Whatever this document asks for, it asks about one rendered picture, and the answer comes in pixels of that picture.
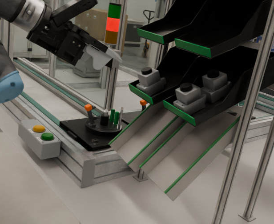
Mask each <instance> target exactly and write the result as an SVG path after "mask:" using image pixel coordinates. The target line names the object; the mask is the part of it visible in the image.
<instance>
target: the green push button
mask: <svg viewBox="0 0 274 224"><path fill-rule="evenodd" d="M53 137H54V135H53V134H51V133H48V132H46V133H43V134H42V135H41V138H42V139H44V140H52V139H53Z"/></svg>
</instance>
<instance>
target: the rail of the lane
mask: <svg viewBox="0 0 274 224"><path fill-rule="evenodd" d="M0 107H1V108H3V109H4V111H5V112H7V113H8V114H9V115H10V116H11V117H12V118H13V120H14V121H15V122H16V123H17V124H18V123H19V121H20V120H30V119H37V120H38V121H39V122H41V123H42V124H43V125H44V126H45V127H46V128H47V129H48V130H49V131H50V132H51V133H53V134H54V135H55V136H56V137H57V138H58V139H59V140H61V146H60V156H58V157H53V158H51V159H52V160H53V161H54V162H55V163H56V164H57V165H58V166H59V167H60V168H61V169H62V170H63V171H64V172H65V173H66V174H67V175H68V176H69V177H70V178H71V179H72V180H73V181H74V182H75V183H76V185H77V186H78V187H79V188H85V187H89V186H93V180H94V172H95V166H96V157H95V156H94V155H92V154H91V153H90V152H89V151H88V150H86V149H85V148H84V147H83V146H81V145H80V144H79V143H78V142H77V136H75V135H74V134H73V133H71V132H70V131H67V133H66V132H65V131H64V130H62V129H61V128H60V127H59V126H58V125H56V124H55V123H54V122H53V121H52V120H50V119H49V118H48V117H47V116H46V115H45V114H43V113H42V112H41V111H40V110H39V109H37V108H36V107H35V106H34V105H33V104H31V103H30V102H29V101H28V100H26V99H25V98H24V97H23V96H22V95H21V94H20V95H19V96H17V97H16V98H14V99H13V100H11V101H8V102H5V103H0Z"/></svg>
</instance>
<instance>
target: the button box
mask: <svg viewBox="0 0 274 224"><path fill-rule="evenodd" d="M35 125H43V124H42V123H41V122H39V121H38V120H37V119H30V120H20V121H19V123H18V135H19V137H20V138H21V139H22V140H23V141H24V142H25V143H26V144H27V145H28V146H29V147H30V148H31V149H32V150H33V152H34V153H35V154H36V155H37V156H38V157H39V158H40V159H41V160H43V159H48V158H53V157H58V156H60V146H61V140H59V139H58V138H57V137H56V136H55V135H54V134H53V133H51V132H50V131H49V130H48V129H47V128H46V127H45V126H44V125H43V126H44V127H45V130H44V131H43V132H36V131H34V130H33V127H34V126H35ZM46 132H48V133H51V134H53V135H54V137H53V139H52V140H44V139H42V138H41V135H42V134H43V133H46Z"/></svg>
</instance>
